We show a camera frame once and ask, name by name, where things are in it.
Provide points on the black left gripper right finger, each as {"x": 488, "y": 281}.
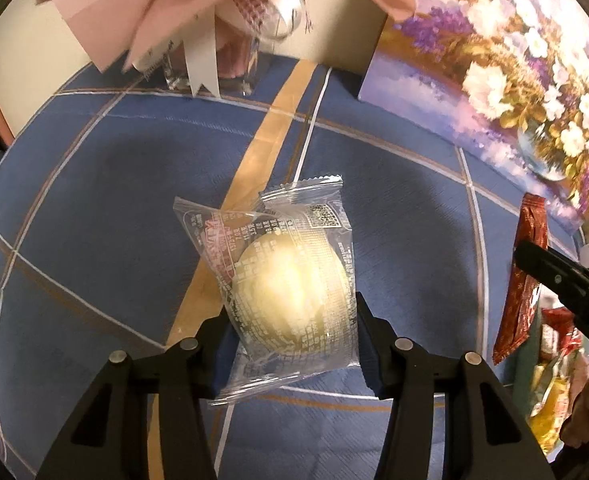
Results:
{"x": 485, "y": 435}

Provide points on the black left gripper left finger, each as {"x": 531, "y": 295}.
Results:
{"x": 105, "y": 436}

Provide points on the small red candy packet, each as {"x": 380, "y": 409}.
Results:
{"x": 563, "y": 321}

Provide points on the yellow soft bread packet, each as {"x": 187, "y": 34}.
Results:
{"x": 549, "y": 401}

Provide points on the long red patterned snack bar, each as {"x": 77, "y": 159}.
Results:
{"x": 519, "y": 307}

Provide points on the clear white pastry ball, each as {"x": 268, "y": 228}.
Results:
{"x": 285, "y": 272}

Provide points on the white tray with teal rim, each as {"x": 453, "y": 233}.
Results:
{"x": 527, "y": 358}

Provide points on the blue plaid tablecloth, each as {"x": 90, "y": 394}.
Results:
{"x": 93, "y": 258}

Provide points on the floral painting canvas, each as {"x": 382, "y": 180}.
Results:
{"x": 508, "y": 80}

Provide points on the pink paper flower bouquet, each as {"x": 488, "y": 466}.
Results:
{"x": 214, "y": 34}

